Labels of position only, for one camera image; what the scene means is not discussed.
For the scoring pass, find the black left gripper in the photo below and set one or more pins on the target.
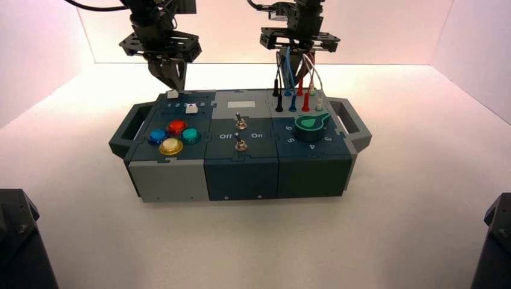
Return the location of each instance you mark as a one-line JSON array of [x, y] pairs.
[[159, 44]]

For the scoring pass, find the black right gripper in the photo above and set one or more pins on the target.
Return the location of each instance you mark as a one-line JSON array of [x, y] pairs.
[[299, 34]]

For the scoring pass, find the grey and teal control box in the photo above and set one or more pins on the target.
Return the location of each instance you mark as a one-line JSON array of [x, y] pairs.
[[239, 175]]

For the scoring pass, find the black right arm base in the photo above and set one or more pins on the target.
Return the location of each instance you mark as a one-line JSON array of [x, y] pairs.
[[497, 247]]

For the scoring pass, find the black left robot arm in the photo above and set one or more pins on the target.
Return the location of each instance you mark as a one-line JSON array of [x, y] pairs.
[[147, 7]]

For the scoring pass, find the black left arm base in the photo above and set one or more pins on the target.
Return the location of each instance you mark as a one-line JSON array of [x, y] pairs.
[[20, 247]]

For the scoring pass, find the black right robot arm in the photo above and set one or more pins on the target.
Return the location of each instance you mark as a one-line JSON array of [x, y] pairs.
[[309, 4]]

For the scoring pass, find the white slider knob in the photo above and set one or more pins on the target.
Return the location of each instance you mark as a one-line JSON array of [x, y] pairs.
[[172, 94], [192, 108]]

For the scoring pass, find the red round push button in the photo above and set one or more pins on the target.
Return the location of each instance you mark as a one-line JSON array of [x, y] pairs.
[[177, 127]]

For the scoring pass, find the blue round push button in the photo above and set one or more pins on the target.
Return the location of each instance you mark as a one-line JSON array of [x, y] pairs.
[[158, 137]]

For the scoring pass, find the green round push button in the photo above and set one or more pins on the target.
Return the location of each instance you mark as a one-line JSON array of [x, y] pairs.
[[191, 136]]

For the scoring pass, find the green pointer rotary knob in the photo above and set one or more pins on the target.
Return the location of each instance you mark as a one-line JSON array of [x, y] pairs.
[[310, 129]]

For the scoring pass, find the yellow round push button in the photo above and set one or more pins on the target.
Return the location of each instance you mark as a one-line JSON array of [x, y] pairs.
[[171, 146]]

